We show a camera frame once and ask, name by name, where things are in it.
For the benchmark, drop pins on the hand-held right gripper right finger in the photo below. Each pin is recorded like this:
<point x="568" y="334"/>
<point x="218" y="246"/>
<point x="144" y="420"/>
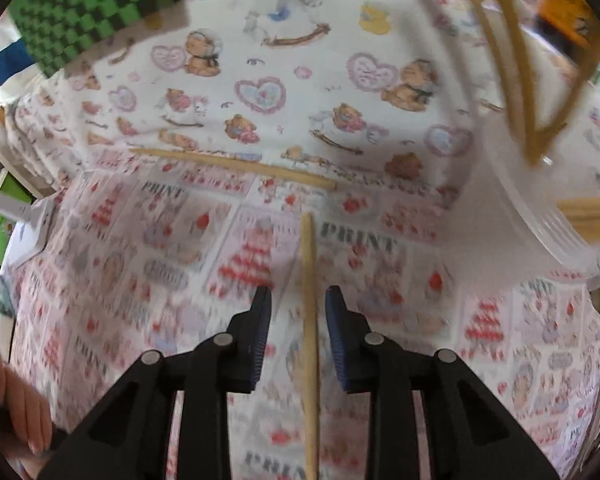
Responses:
<point x="337" y="340"/>

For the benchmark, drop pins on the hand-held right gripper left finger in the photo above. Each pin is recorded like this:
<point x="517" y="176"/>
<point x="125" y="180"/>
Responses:
<point x="260" y="340"/>

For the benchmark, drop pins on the light bamboo chopstick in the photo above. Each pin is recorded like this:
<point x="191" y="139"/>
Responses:
<point x="309" y="360"/>
<point x="230" y="165"/>

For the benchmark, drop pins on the clear plastic cup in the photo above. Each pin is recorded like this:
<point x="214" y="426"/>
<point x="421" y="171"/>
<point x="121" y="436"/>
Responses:
<point x="530" y="220"/>

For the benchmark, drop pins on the pile of wooden chopsticks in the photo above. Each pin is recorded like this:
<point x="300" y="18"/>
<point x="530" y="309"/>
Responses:
<point x="532" y="152"/>

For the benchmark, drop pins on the person's left hand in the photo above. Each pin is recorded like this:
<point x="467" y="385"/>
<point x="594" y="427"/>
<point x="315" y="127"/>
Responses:
<point x="20" y="410"/>

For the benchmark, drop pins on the red pink patchwork print cloth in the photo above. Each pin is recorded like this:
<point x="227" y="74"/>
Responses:
<point x="180" y="260"/>

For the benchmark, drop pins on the bear print cloth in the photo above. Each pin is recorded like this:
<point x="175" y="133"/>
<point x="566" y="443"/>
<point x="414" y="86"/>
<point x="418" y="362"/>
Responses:
<point x="330" y="60"/>

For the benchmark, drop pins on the white plastic pipe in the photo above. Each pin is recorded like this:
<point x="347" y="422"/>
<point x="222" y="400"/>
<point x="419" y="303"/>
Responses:
<point x="0" y="202"/>

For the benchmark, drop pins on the striped hanging cloth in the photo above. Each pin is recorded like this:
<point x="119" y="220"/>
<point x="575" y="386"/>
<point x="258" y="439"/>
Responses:
<point x="5" y="67"/>

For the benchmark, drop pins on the green checkered box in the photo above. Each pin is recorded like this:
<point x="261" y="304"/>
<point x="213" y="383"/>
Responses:
<point x="80" y="10"/>

